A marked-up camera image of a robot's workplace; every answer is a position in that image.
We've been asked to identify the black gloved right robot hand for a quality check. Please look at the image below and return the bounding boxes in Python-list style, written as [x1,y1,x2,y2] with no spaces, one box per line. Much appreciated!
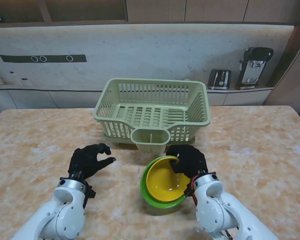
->
[165,144,208,178]

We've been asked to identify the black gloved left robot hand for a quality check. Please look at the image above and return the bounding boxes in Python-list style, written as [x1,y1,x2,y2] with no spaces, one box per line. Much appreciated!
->
[67,143,117,180]

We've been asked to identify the yellow plastic bowl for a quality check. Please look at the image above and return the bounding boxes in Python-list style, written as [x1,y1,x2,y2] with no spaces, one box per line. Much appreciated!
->
[146,157,191,203]

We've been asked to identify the green plastic bowl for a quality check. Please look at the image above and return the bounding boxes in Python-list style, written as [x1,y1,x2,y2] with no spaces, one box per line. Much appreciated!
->
[139,155,191,210]

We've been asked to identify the pale green drip tray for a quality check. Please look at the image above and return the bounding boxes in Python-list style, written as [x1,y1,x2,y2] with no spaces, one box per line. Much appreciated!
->
[101,132,197,151]

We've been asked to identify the pale green cutlery holder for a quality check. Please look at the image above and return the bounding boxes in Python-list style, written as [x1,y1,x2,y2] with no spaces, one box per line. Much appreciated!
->
[130,128,171,155]

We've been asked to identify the white low counter cabinet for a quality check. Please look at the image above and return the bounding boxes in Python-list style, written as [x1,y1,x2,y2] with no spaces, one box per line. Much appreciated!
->
[0,84,276,110]

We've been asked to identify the black silver toaster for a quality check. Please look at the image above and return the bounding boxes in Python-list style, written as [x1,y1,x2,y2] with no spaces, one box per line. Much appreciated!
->
[206,68,233,91]

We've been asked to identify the pale green plastic dish rack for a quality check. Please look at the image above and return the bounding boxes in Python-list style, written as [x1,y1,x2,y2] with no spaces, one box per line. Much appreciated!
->
[92,77,211,142]

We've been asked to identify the black silver coffee machine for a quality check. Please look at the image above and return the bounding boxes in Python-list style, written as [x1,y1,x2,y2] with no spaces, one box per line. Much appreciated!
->
[234,45,275,91]

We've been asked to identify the wooden wall cabinets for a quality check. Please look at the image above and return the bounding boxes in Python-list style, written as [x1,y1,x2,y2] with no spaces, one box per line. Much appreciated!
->
[0,0,300,26]

